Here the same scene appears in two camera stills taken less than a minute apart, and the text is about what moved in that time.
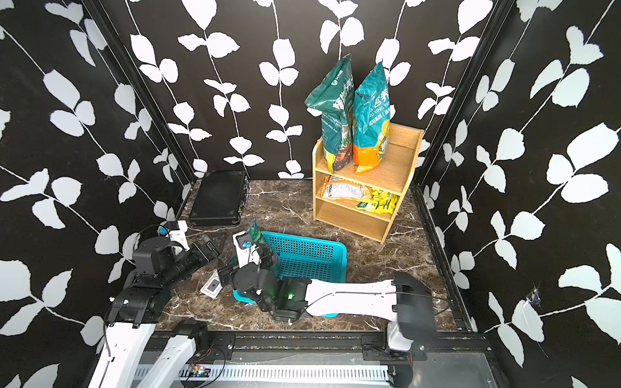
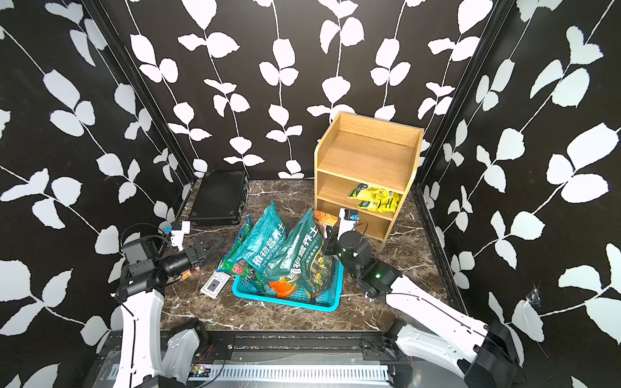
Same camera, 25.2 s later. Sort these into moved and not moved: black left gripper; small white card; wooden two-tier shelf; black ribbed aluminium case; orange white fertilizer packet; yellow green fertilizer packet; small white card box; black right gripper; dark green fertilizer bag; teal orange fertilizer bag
Moved: orange white fertilizer packet; dark green fertilizer bag; black right gripper; teal orange fertilizer bag
Not moved: small white card box; wooden two-tier shelf; small white card; black ribbed aluminium case; black left gripper; yellow green fertilizer packet
